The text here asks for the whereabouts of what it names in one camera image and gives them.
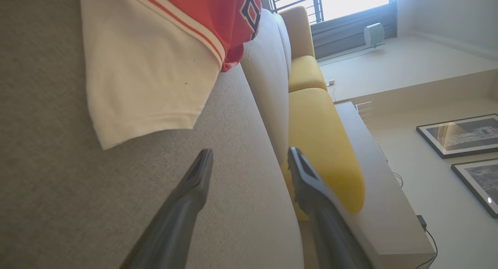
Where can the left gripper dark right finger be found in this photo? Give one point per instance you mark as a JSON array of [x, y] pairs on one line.
[[323, 222]]

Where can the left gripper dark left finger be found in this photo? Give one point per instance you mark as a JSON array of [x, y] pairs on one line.
[[183, 214]]

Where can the red white basketball jersey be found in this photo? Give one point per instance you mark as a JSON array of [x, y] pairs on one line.
[[148, 66]]

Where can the long yellow sofa cushion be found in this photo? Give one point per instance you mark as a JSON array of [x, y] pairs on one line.
[[323, 144]]

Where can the black power adapter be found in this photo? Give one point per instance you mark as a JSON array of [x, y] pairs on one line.
[[421, 222]]

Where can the grey sofa seat cushion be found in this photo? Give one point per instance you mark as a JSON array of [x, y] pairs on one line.
[[58, 183]]

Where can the small white plug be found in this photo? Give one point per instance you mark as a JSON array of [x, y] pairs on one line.
[[332, 82]]

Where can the large grey sofa back cushion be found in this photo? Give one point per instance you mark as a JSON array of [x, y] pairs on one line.
[[264, 86]]

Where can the short yellow sofa cushion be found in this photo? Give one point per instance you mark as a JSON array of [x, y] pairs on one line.
[[305, 72]]

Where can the black framed picture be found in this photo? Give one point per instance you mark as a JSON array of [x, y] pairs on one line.
[[459, 136], [482, 183]]

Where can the small grey sofa back cushion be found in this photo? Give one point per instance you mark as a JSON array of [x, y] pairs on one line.
[[284, 39]]

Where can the dark slatted window panel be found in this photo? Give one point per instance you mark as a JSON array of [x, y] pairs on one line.
[[350, 35]]

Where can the tan sofa cushion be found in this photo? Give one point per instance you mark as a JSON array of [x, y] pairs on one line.
[[297, 31]]

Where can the white round speaker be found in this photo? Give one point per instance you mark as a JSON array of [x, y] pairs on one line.
[[373, 33]]

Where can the dark window grille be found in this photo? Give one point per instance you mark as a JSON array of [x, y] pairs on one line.
[[316, 4]]

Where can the bright window pane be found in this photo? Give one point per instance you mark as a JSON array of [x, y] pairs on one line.
[[350, 0]]

